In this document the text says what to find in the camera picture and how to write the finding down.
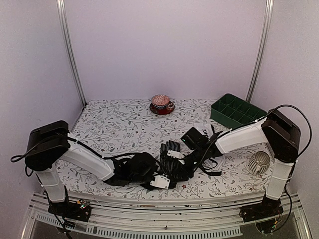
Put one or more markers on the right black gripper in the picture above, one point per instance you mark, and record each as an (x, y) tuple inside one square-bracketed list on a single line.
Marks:
[(190, 174)]

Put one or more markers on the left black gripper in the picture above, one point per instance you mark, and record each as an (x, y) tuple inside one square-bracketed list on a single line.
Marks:
[(155, 168)]

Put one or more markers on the navy striped underwear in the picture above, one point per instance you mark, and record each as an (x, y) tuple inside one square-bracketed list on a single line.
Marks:
[(176, 170)]

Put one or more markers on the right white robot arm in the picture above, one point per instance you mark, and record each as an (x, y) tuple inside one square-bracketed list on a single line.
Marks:
[(275, 129)]

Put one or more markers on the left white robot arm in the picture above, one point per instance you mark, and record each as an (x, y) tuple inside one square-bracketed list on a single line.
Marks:
[(54, 142)]

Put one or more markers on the white black-trimmed underwear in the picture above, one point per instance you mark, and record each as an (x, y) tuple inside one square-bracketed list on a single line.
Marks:
[(211, 166)]

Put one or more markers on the green divided organizer tray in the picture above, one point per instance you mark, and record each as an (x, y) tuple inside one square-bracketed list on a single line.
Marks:
[(232, 111)]

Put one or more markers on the floral tablecloth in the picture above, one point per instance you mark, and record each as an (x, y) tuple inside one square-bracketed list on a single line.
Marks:
[(114, 127)]

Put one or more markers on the dark red saucer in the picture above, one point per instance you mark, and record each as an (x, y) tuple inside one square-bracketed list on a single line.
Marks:
[(162, 109)]

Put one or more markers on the striped glass mug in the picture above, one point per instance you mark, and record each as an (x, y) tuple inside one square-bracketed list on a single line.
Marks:
[(259, 163)]

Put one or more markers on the red patterned bowl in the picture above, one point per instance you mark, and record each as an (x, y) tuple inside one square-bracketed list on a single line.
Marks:
[(160, 101)]

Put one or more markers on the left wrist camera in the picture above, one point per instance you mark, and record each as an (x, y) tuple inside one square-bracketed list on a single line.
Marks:
[(160, 181)]

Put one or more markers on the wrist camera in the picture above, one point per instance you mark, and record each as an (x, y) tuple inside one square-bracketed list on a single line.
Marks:
[(175, 154), (160, 181)]

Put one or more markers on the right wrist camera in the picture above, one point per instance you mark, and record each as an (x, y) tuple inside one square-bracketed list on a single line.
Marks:
[(175, 154)]

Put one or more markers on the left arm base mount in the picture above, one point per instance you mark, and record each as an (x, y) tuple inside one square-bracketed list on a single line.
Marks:
[(80, 210)]

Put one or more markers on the front aluminium rail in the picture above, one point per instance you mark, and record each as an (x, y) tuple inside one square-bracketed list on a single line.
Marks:
[(210, 218)]

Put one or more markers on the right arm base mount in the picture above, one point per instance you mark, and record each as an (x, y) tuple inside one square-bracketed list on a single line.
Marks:
[(266, 208)]

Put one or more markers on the right aluminium frame post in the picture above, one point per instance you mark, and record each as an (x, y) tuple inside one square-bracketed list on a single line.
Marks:
[(261, 49)]

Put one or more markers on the aluminium frame post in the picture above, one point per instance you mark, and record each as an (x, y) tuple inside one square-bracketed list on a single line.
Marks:
[(261, 49), (69, 50)]

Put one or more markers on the left aluminium frame post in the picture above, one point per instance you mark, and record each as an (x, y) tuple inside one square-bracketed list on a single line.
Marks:
[(69, 50)]

